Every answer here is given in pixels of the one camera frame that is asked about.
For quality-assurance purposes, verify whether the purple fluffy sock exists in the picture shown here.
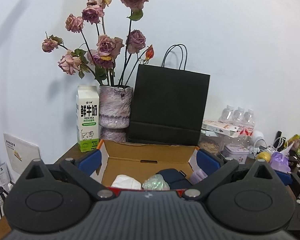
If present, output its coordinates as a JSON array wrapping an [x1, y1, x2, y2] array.
[[190, 168, 207, 185]]

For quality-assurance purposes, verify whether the clear jar of seeds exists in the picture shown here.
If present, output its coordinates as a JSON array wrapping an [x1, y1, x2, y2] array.
[[198, 129, 224, 154]]

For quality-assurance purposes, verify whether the red orange cardboard box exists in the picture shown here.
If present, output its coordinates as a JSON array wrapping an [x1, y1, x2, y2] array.
[[90, 140, 199, 187]]

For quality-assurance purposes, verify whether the small lilac tin box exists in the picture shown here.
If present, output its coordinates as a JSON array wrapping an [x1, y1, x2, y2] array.
[[222, 145, 249, 164]]

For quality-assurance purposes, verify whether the navy blue rolled pouch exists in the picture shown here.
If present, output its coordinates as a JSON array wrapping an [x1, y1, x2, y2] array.
[[157, 168, 192, 190]]

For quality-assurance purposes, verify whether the white crumpled tissue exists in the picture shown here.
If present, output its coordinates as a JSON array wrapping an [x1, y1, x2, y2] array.
[[111, 174, 142, 190]]

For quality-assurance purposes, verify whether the flat white printed box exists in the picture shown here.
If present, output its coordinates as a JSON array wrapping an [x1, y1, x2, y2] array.
[[202, 120, 240, 138]]

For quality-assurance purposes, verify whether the small white desk fan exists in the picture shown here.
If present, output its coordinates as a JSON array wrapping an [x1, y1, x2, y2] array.
[[248, 130, 264, 159]]

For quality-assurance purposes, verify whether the left clear water bottle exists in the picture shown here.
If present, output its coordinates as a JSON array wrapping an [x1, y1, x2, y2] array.
[[218, 105, 234, 124]]

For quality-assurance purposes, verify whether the clear water bottle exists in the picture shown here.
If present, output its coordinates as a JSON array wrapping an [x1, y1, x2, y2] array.
[[218, 105, 234, 124], [241, 109, 255, 136], [231, 107, 244, 127]]

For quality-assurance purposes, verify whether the middle clear water bottle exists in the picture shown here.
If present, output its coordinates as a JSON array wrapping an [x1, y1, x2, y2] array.
[[231, 107, 244, 127]]

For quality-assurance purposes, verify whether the white green milk carton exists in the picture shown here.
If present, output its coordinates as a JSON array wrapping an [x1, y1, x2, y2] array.
[[76, 86, 99, 152]]

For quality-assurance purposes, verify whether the iridescent crumpled plastic wrap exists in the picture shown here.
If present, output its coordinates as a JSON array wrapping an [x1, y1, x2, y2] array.
[[142, 174, 170, 191]]

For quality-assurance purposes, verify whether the right clear water bottle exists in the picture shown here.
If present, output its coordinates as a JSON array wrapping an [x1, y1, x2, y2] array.
[[241, 109, 255, 136]]

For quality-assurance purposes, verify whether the purple textured glass vase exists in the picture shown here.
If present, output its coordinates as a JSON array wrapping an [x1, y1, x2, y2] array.
[[99, 86, 133, 142]]

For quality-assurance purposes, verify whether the black paper shopping bag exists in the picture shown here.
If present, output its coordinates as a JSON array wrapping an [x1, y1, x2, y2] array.
[[127, 44, 210, 146]]

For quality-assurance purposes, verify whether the dried pink rose bouquet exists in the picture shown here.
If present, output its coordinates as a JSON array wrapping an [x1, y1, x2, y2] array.
[[42, 0, 154, 87]]

